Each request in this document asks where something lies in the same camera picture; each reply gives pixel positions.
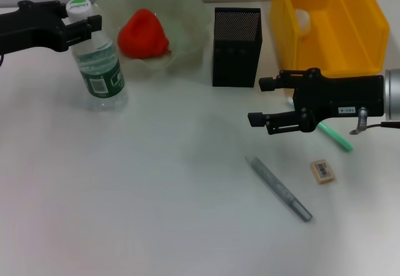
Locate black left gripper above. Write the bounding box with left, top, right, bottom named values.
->
left=0, top=0, right=103, bottom=55

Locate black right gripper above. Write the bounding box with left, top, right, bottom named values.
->
left=247, top=68, right=385, bottom=136

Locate clear green-label water bottle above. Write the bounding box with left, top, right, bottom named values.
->
left=66, top=0, right=128, bottom=112

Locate green pen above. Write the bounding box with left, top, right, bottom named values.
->
left=286, top=97, right=354, bottom=152

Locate white paper ball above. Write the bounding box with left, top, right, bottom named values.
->
left=295, top=8, right=312, bottom=36

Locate grey pen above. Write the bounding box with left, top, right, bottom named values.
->
left=245, top=155, right=314, bottom=223

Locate beige eraser with barcode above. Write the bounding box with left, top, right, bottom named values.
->
left=309, top=160, right=337, bottom=185

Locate black mesh pen holder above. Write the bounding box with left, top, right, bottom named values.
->
left=212, top=6, right=263, bottom=88

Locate green glass fruit plate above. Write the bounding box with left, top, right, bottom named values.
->
left=92, top=0, right=212, bottom=74

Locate yellow plastic bin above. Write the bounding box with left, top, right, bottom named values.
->
left=269, top=0, right=391, bottom=79

